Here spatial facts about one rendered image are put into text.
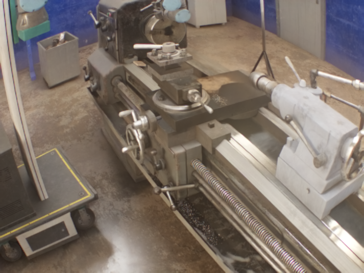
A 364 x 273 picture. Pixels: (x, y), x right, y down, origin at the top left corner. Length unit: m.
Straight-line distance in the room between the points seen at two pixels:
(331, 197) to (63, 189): 1.69
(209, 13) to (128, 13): 3.76
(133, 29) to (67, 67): 2.15
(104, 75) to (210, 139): 1.15
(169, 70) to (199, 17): 4.26
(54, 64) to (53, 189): 2.34
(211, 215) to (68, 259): 1.00
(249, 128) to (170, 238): 0.86
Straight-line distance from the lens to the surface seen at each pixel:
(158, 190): 1.77
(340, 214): 1.63
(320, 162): 1.32
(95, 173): 3.03
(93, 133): 3.50
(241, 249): 1.85
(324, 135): 1.35
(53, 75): 4.56
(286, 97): 1.49
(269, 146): 1.95
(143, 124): 1.82
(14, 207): 2.23
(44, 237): 2.35
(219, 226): 1.96
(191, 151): 1.80
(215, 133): 1.74
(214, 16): 6.25
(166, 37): 2.45
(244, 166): 1.62
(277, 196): 1.48
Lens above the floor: 1.83
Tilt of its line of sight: 34 degrees down
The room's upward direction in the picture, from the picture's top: 3 degrees counter-clockwise
